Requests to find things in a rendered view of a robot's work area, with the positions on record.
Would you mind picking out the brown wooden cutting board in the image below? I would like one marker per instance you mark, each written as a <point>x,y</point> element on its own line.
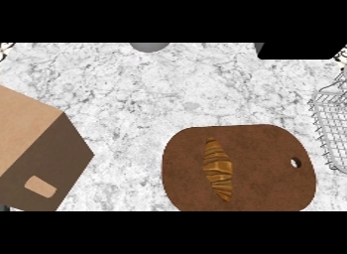
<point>263,178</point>

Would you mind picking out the golden brown croissant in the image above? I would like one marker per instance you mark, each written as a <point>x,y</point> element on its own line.
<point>219,168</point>

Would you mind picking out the grey rounded object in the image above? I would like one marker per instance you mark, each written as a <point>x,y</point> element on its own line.
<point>150,46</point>

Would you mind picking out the brown cardboard box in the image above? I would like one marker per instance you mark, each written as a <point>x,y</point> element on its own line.
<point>30,145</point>

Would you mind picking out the black flat appliance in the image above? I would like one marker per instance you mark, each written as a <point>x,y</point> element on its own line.
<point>297,50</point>

